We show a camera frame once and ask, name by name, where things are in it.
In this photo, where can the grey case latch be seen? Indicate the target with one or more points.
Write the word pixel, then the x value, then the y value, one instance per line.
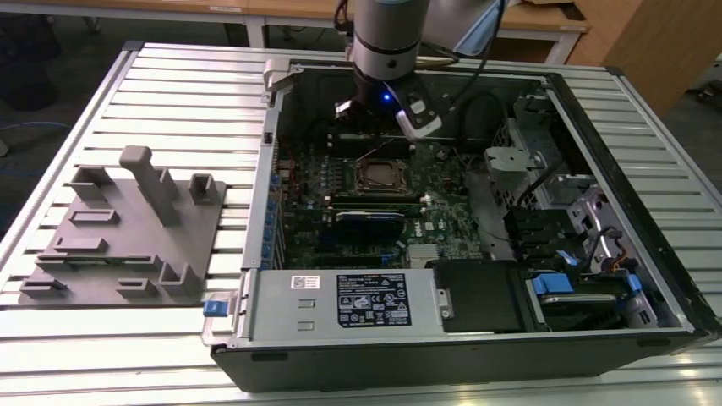
pixel 276 74

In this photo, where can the grey plastic bar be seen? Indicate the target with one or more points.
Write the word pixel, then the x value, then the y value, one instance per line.
pixel 487 220

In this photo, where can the silver CPU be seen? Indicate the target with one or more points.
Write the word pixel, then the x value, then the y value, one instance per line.
pixel 381 174

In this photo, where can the blue release latch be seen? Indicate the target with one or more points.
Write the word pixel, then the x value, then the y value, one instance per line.
pixel 213 308

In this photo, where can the wooden desk white frame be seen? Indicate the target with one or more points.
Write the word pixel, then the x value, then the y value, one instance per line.
pixel 550 19
pixel 112 6

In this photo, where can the wooden cabinet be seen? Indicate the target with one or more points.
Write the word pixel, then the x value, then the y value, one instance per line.
pixel 664 42

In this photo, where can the perforated metal drive cage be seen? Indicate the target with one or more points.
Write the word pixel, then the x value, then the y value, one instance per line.
pixel 510 158

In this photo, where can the small silver heat sink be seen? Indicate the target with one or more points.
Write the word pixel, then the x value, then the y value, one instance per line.
pixel 423 256

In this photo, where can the black graphics card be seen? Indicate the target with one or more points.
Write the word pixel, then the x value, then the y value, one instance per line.
pixel 369 234

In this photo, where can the small blue clip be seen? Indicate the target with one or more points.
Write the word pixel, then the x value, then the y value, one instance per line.
pixel 632 283

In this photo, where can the grey parts rack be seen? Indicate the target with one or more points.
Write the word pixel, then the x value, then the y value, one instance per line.
pixel 140 245

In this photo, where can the green motherboard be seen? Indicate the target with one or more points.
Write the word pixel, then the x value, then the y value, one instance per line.
pixel 446 211

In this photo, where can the black PC case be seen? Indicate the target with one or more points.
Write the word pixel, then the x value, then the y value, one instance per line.
pixel 395 368

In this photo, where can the blue disk carrier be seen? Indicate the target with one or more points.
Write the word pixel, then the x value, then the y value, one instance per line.
pixel 550 284

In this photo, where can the silver power supply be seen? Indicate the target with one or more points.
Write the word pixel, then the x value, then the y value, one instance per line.
pixel 271 315

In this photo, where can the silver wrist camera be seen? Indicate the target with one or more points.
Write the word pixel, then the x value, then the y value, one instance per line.
pixel 420 124

